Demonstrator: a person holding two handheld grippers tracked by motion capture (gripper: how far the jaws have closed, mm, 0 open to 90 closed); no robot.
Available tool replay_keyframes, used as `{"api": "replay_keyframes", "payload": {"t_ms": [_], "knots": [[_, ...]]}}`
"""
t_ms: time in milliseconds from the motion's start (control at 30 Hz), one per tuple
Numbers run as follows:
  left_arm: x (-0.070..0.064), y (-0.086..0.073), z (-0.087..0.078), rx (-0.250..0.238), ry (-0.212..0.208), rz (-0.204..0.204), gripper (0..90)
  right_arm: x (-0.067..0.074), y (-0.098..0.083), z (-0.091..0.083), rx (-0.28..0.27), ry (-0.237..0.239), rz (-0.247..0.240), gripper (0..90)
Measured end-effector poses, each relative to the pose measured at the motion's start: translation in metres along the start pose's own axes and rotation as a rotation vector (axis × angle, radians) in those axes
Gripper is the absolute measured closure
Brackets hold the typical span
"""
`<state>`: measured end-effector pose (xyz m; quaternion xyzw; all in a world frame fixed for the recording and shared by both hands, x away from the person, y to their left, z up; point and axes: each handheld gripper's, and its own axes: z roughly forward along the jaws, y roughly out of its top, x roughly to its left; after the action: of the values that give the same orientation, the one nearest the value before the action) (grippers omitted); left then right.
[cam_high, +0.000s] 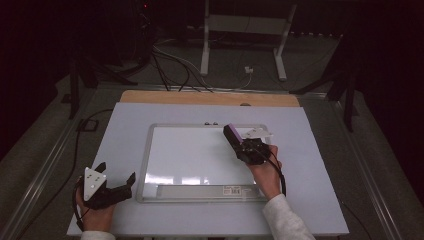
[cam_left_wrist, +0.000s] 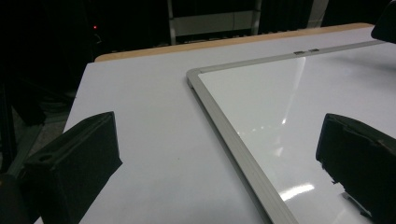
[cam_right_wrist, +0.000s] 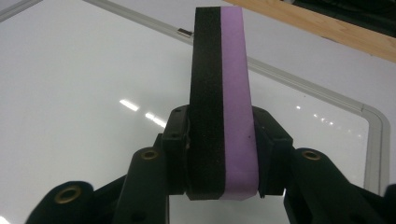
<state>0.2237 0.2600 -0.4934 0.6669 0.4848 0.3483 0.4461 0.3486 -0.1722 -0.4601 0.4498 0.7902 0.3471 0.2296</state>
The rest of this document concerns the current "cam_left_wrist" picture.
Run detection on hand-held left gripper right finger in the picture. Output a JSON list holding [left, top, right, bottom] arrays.
[[316, 113, 396, 224]]

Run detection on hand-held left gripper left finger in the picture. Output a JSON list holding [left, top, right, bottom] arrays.
[[18, 111, 123, 224]]

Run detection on silver framed whiteboard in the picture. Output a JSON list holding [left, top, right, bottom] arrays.
[[186, 39, 396, 224]]

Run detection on purple and black whiteboard eraser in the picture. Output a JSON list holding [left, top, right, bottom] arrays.
[[370, 0, 396, 45]]

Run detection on large white sheet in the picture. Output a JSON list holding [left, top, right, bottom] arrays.
[[34, 26, 396, 224]]

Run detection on dark equipment with red light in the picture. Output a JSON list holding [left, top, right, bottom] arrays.
[[83, 15, 108, 59]]

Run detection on wooden table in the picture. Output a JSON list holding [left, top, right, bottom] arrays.
[[93, 21, 375, 63]]

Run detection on grey metal stand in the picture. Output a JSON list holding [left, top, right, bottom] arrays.
[[166, 0, 263, 47]]

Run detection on aluminium floor rail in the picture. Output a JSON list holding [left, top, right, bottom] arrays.
[[6, 123, 45, 178]]

